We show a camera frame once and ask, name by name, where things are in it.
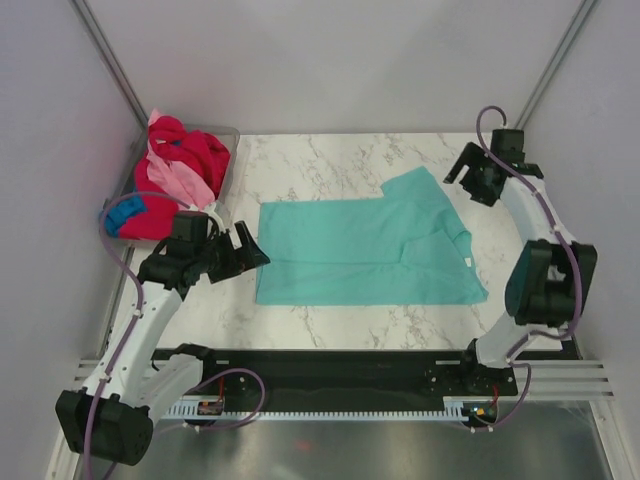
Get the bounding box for grey plastic bin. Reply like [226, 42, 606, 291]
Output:
[98, 124, 240, 250]

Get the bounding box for teal t shirt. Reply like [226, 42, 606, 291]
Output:
[256, 167, 488, 306]

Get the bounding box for white slotted cable duct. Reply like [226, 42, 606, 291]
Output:
[162, 397, 497, 422]

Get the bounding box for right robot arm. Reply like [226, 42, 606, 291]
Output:
[444, 128, 598, 394]

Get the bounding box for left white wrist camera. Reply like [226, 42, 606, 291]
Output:
[202, 202, 226, 232]

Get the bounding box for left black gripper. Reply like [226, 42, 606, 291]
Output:
[194, 221, 268, 284]

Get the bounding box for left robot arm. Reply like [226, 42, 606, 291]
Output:
[55, 211, 270, 465]

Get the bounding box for blue t shirt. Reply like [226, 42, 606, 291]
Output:
[105, 196, 146, 238]

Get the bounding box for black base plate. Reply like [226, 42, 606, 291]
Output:
[177, 344, 512, 412]

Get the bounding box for aluminium frame rail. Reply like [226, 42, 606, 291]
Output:
[69, 359, 616, 400]

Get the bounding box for magenta t shirt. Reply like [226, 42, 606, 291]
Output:
[118, 115, 231, 244]

